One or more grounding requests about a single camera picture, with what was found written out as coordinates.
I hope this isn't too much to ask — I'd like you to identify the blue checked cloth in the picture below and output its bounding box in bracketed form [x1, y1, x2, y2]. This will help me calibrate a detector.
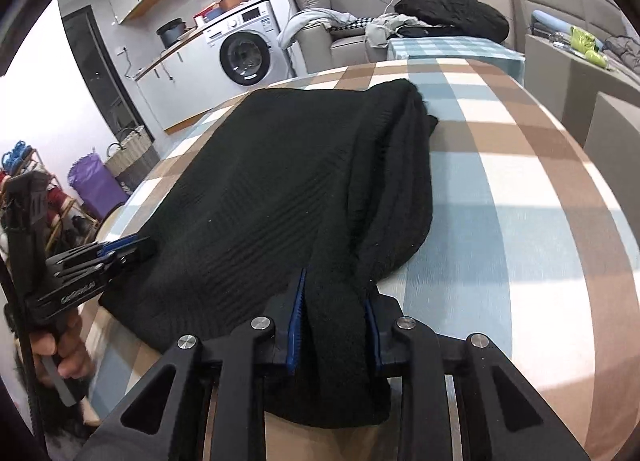
[387, 35, 526, 87]

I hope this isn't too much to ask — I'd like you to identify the pale crumpled garment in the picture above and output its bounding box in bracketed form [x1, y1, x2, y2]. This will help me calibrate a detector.
[365, 12, 426, 49]

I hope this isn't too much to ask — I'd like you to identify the white counter cabinet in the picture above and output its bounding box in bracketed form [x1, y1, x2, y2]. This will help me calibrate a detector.
[134, 31, 226, 134]

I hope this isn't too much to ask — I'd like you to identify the green item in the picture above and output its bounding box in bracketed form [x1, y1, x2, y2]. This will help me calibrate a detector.
[570, 26, 608, 67]

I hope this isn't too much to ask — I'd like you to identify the person's left hand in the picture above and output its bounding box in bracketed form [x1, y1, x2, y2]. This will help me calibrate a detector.
[30, 311, 96, 389]

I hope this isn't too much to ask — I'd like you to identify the shoe rack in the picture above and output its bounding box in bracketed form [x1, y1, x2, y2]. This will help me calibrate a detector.
[0, 140, 101, 262]

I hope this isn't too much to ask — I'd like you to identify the small grey cabinet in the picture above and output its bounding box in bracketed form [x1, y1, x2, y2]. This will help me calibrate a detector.
[524, 32, 640, 146]

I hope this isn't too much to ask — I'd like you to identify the houndstooth pillow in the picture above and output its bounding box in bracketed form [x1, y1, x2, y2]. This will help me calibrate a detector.
[327, 16, 376, 38]

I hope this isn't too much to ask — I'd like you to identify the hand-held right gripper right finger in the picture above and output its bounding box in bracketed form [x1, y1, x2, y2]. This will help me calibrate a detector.
[364, 291, 593, 461]

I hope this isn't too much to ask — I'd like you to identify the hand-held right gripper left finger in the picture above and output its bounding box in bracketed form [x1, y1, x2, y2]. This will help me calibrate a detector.
[75, 268, 308, 461]

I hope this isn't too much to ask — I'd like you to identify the white washing machine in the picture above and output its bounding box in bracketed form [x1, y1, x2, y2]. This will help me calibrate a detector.
[202, 0, 291, 88]

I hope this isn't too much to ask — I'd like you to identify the grey padded garment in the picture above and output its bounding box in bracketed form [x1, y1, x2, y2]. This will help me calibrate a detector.
[602, 34, 640, 74]

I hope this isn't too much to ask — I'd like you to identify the dark door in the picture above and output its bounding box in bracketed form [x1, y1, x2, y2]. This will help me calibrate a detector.
[61, 8, 156, 157]

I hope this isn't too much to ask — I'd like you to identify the purple bag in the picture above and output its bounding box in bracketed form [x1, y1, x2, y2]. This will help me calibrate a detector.
[67, 154, 130, 222]

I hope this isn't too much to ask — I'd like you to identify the checked blanket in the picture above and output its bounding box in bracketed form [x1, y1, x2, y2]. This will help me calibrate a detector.
[80, 57, 640, 461]

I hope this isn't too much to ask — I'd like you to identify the grey sofa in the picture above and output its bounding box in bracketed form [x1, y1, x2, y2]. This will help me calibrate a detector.
[290, 0, 401, 77]

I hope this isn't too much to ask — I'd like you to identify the black cooking pot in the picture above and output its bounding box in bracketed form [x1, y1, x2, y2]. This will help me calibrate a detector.
[156, 18, 185, 48]

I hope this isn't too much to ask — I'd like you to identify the light blue pillow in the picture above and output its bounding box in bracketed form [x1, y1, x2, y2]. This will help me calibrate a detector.
[531, 8, 576, 37]

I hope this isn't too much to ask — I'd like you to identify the woven basket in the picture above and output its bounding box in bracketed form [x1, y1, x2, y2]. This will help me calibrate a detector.
[104, 125, 161, 189]

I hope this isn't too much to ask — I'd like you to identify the black padded jacket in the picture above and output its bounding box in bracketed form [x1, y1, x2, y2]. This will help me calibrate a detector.
[394, 0, 511, 44]

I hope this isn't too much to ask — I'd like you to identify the black knit sweater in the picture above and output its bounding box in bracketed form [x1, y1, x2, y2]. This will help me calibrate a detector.
[100, 78, 441, 429]

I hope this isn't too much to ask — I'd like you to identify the light grey garment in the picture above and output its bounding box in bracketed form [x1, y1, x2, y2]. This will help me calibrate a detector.
[277, 8, 358, 49]

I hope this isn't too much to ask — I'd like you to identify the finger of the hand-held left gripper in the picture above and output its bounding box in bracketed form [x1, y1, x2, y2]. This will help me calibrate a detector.
[97, 235, 153, 258]
[107, 247, 153, 269]

